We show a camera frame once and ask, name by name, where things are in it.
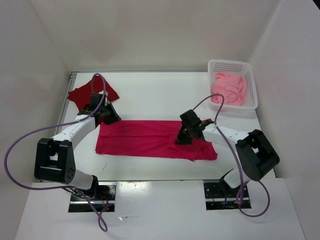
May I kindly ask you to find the magenta t shirt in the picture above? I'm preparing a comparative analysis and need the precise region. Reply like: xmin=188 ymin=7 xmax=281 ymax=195
xmin=95 ymin=120 xmax=218 ymax=161

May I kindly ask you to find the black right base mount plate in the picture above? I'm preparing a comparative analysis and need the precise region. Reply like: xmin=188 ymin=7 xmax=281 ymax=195
xmin=203 ymin=179 xmax=240 ymax=211

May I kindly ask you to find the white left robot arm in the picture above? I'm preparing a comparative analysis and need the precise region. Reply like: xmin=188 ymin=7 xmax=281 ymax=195
xmin=34 ymin=93 xmax=121 ymax=200

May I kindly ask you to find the white plastic basket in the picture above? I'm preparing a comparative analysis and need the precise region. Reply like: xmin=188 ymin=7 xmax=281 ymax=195
xmin=207 ymin=59 xmax=258 ymax=111

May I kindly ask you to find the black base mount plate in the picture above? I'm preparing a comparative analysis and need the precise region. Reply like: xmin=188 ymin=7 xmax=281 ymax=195
xmin=203 ymin=179 xmax=240 ymax=211
xmin=66 ymin=181 xmax=117 ymax=213

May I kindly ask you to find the light pink t shirt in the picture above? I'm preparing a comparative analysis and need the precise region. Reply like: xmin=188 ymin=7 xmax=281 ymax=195
xmin=211 ymin=72 xmax=247 ymax=106

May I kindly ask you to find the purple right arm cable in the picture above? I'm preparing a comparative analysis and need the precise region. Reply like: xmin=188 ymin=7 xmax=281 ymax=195
xmin=192 ymin=94 xmax=271 ymax=217

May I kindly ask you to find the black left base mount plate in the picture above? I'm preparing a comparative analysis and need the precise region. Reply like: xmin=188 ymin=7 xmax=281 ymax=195
xmin=66 ymin=181 xmax=117 ymax=213

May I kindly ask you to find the dark red folded t shirt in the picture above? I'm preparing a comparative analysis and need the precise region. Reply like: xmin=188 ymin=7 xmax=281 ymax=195
xmin=67 ymin=74 xmax=120 ymax=111

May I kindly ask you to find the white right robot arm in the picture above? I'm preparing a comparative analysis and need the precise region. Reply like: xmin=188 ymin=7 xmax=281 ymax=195
xmin=175 ymin=109 xmax=280 ymax=197

